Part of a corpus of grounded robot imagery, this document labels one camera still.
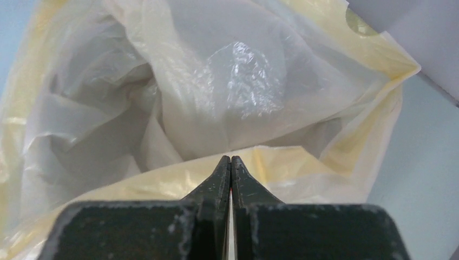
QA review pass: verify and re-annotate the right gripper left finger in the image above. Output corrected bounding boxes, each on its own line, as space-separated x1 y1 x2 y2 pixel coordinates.
39 156 231 259

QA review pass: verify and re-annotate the translucent cream trash bag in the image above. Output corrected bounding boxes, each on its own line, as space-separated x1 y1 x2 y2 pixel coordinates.
1 1 420 259

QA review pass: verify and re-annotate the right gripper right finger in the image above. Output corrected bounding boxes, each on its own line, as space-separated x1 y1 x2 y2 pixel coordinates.
231 156 410 259

